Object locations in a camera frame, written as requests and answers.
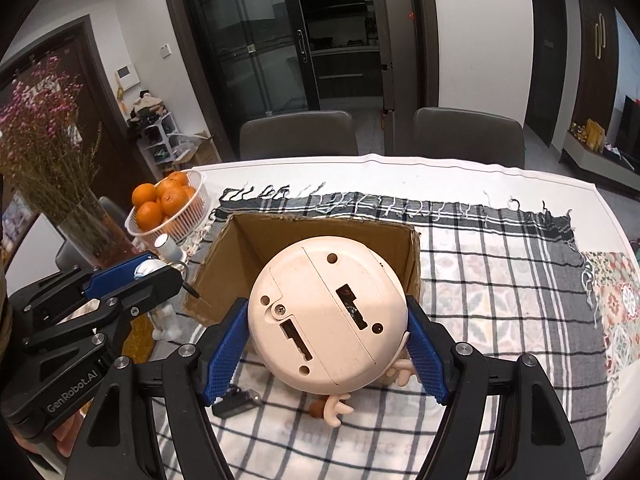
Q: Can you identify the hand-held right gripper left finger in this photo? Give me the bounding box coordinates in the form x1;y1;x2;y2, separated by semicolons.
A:
65;297;251;480

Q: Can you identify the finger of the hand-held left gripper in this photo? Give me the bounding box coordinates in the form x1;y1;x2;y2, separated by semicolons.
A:
7;254;151;328
22;262;183;356

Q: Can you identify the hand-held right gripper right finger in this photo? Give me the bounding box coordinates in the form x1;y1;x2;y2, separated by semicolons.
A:
404;294;583;480

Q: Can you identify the brown cardboard box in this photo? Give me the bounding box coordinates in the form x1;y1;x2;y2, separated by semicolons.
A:
182;212;422;326

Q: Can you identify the round beige alarm clock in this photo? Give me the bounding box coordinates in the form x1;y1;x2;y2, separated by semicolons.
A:
247;234;416;428

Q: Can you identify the person's left hand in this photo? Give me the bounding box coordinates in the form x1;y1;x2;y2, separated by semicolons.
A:
10;400;83;461

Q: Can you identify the small white figurine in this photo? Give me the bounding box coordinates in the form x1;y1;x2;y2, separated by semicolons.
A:
150;300;183;343

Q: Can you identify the glass vase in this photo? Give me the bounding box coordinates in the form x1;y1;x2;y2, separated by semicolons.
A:
55;187;133;266

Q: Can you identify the small black box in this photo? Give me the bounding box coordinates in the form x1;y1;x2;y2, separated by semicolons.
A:
212;385;261;418

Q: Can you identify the small white candle glass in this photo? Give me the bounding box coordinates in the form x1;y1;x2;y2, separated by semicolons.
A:
154;235;187;263

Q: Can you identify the pile of oranges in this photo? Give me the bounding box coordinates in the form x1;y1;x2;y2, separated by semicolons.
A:
131;170;199;231

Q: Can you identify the white fruit basket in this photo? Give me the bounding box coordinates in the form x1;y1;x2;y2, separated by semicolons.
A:
125;169;210;241

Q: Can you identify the grey plaid tablecloth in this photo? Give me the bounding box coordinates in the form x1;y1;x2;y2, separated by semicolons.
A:
150;185;611;480

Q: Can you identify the dried flower bouquet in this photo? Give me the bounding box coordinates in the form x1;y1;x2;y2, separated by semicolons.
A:
0;55;103;231

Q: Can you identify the white shoe rack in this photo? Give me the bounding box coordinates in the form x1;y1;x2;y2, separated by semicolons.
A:
127;90;181;166

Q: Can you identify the small cardboard carton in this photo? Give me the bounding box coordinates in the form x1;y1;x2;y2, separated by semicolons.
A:
172;130;223;171

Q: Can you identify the dark brown door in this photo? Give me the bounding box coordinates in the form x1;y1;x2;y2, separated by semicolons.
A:
0;15;151;201

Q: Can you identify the white table cover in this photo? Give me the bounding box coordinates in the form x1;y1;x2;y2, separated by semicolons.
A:
5;152;640;480

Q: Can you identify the white intercom panel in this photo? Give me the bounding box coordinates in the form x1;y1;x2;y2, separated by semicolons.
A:
114;64;138;92

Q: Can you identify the floral patterned cloth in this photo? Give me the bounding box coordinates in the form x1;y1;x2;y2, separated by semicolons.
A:
582;250;640;401

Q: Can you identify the grey dining chair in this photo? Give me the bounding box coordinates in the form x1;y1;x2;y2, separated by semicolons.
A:
239;110;360;162
412;107;526;168

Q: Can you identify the television cabinet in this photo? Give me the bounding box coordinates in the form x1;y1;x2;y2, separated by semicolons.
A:
560;125;640;191

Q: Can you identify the grey refrigerator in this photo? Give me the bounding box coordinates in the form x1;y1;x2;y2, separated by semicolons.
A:
372;0;416;156

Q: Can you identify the yellow gift bag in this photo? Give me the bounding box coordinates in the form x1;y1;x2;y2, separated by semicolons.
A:
570;119;607;151

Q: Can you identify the dark sliding glass door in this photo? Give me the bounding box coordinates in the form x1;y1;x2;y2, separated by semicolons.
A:
160;0;436;156

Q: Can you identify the television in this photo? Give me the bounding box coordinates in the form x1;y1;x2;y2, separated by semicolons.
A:
614;95;640;161

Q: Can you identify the dark interior door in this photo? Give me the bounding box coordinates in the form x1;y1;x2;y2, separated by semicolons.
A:
525;0;568;146

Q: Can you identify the dark slatted cabinet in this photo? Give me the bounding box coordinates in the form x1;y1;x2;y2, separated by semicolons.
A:
570;0;621;131

